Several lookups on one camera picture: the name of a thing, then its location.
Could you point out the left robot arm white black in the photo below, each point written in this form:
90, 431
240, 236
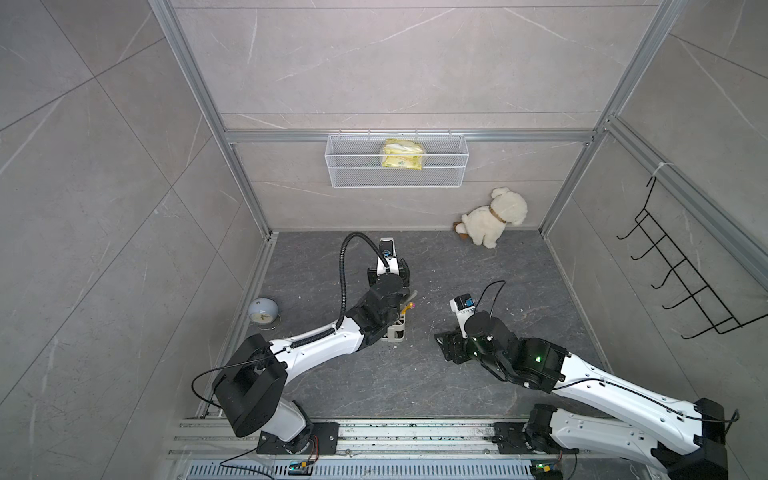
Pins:
250, 386

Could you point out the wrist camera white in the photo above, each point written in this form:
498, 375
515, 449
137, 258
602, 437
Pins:
464, 307
387, 249

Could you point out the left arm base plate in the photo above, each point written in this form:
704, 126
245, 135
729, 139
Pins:
317, 439

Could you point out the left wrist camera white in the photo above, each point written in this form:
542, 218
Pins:
387, 249

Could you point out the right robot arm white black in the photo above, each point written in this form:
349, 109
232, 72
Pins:
684, 440

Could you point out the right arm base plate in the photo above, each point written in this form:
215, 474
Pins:
520, 438

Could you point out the white plush dog toy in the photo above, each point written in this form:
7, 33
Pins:
485, 224

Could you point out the cream toothbrush holder organizer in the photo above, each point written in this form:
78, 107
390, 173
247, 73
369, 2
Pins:
396, 332

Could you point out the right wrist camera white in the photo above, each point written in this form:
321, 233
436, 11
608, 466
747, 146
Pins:
464, 307

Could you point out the yellow toothbrush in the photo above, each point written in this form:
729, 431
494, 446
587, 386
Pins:
406, 308

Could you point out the aluminium mounting rail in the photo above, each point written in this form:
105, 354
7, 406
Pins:
419, 438

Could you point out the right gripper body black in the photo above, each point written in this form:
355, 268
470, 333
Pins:
460, 348

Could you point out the black wire hook rack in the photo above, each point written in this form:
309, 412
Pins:
718, 316

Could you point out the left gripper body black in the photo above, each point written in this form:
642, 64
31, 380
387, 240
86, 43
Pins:
398, 281

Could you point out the yellow wipes packet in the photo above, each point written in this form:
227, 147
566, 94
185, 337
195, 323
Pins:
402, 154

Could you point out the white wire mesh basket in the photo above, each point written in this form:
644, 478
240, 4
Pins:
353, 161

